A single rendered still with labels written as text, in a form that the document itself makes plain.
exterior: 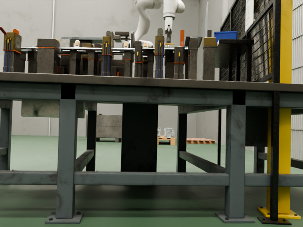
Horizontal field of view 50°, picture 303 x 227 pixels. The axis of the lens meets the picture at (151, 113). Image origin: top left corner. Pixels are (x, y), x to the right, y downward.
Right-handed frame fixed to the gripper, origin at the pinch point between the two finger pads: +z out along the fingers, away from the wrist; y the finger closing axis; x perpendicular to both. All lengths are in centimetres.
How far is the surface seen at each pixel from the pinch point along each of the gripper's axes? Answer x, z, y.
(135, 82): -15, 39, 72
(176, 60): 5.2, 17.8, 18.6
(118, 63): -38.3, 13.2, -19.8
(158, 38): -6.4, 3.7, 20.1
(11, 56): -104, 16, 18
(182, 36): 10.2, -8.3, -19.7
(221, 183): 29, 88, 61
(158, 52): -6.5, 13.1, 20.5
